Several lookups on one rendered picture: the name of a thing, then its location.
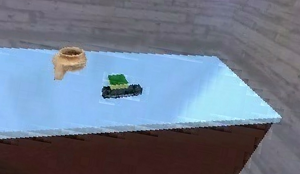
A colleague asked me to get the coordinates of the black psp device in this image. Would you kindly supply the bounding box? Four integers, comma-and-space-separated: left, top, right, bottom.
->
100, 78, 144, 106

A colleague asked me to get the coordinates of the green and yellow sponge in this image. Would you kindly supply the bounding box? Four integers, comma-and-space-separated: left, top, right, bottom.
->
105, 71, 132, 93

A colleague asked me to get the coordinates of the brown cabinet with pale top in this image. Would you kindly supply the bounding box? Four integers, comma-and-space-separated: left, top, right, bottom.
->
0, 19, 291, 174

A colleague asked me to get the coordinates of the tan clay pot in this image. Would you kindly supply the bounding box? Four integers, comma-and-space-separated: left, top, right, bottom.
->
48, 43, 90, 85

